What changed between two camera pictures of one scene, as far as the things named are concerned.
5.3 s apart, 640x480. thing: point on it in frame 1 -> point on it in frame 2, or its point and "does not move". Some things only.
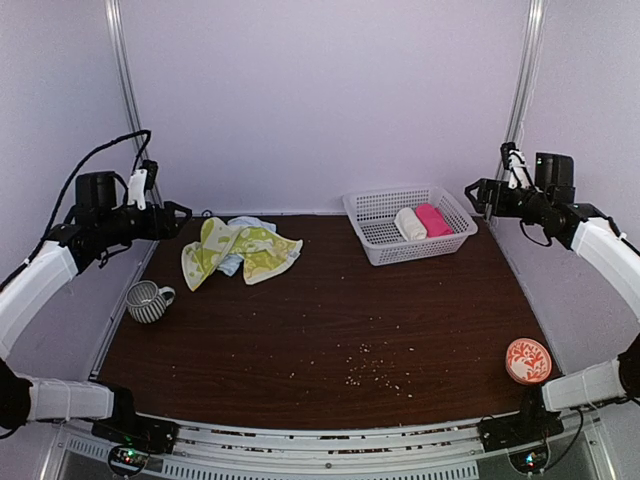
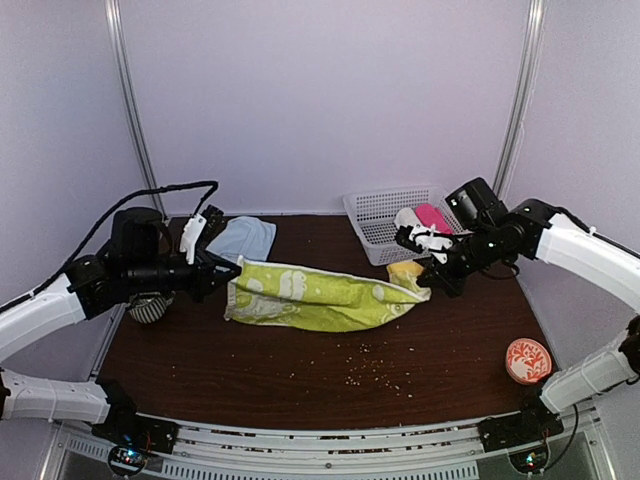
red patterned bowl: x=528 y=361 does not move
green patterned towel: x=264 y=254 -> x=280 y=295
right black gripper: x=487 y=185 -> x=441 y=278
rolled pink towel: x=433 y=221 does not move
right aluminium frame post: x=525 y=81 does not move
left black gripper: x=166 y=215 -> x=201 y=275
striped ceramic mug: x=146 y=302 does not move
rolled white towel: x=410 y=225 does not move
